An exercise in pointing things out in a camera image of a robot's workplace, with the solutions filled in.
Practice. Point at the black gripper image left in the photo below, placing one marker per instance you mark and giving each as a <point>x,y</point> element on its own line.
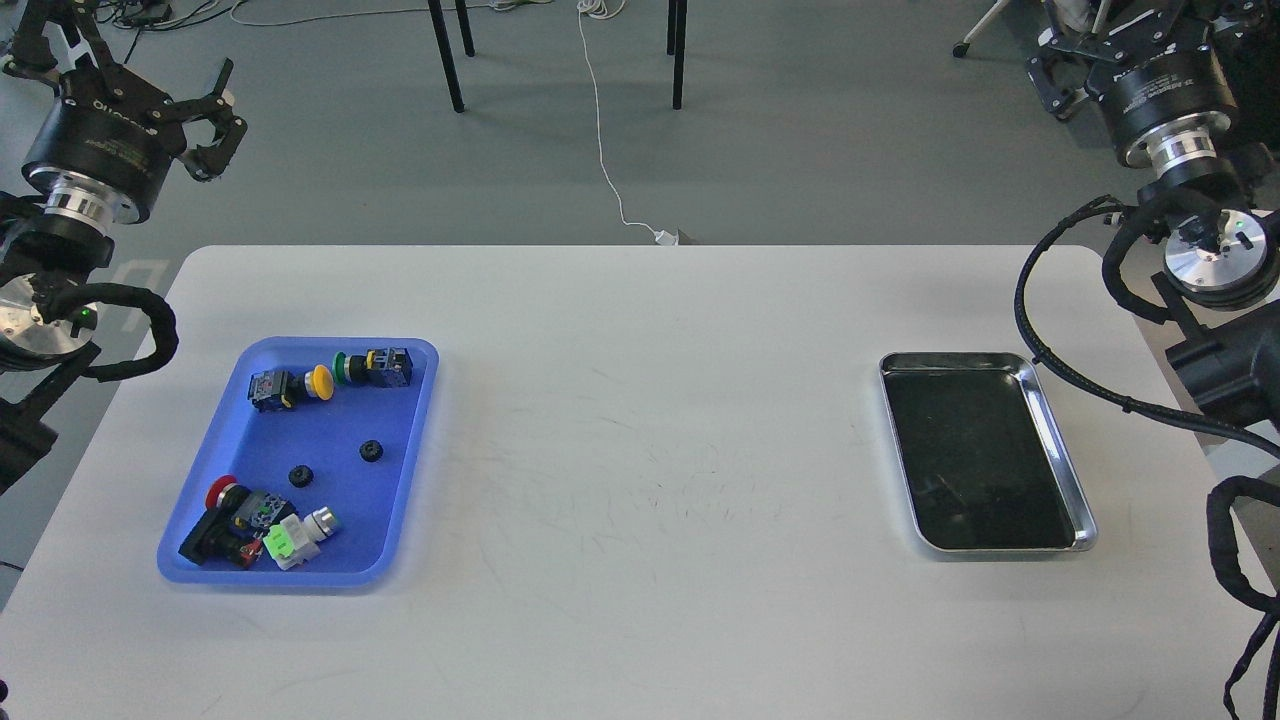
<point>109,138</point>

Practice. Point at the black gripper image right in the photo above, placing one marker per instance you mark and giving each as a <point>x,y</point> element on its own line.
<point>1168,88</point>

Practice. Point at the black gear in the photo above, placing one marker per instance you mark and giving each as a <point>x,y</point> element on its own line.
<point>300,476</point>
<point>371,450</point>

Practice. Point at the blue plastic tray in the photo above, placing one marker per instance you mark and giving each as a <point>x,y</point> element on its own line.
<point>259,449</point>

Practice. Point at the silver metal tray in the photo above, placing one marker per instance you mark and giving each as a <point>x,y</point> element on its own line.
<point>984,465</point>

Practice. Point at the black table leg left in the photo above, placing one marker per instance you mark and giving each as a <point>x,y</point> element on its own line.
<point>443,41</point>

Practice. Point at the black table leg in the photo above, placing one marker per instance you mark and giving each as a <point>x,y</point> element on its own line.
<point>443,41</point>
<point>676,36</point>

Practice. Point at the red emergency stop button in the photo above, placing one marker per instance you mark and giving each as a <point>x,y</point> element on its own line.
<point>234,525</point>

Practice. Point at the black table leg right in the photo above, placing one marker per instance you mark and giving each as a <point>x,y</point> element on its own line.
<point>676,36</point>

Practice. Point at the yellow push button switch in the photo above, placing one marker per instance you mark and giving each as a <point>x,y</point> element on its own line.
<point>280,390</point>

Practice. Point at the green push button switch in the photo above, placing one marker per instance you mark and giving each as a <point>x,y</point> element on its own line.
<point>384,367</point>

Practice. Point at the white green switch module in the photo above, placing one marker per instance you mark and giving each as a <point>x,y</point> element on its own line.
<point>296,539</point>

